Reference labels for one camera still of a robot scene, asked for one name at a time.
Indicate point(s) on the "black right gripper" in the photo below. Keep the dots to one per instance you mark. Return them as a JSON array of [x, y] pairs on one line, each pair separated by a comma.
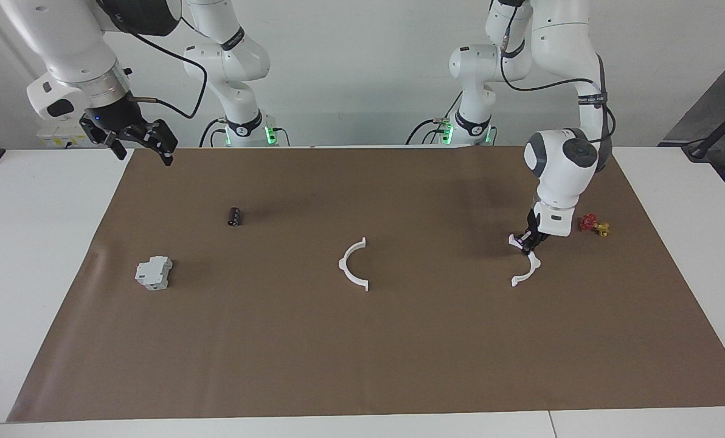
[[116, 118]]

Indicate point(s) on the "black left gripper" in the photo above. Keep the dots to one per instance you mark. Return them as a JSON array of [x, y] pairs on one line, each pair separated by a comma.
[[533, 234]]

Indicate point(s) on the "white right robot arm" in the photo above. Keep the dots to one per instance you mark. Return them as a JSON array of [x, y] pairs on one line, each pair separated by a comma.
[[64, 42]]

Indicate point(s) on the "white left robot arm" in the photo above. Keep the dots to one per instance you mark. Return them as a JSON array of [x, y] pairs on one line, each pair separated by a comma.
[[557, 164]]

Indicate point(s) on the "white power strip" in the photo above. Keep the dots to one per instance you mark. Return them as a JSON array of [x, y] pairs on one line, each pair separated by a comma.
[[58, 131]]

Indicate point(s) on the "black cylindrical capacitor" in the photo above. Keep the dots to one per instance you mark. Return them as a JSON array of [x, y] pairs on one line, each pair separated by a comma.
[[235, 217]]

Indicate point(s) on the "white circuit breaker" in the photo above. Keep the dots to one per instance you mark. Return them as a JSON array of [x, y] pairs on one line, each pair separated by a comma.
[[152, 274]]

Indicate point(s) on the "black stand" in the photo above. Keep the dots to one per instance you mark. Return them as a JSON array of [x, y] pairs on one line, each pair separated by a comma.
[[700, 149]]

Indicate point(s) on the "brown paper mat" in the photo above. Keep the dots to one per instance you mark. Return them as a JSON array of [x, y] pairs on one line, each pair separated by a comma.
[[362, 353]]

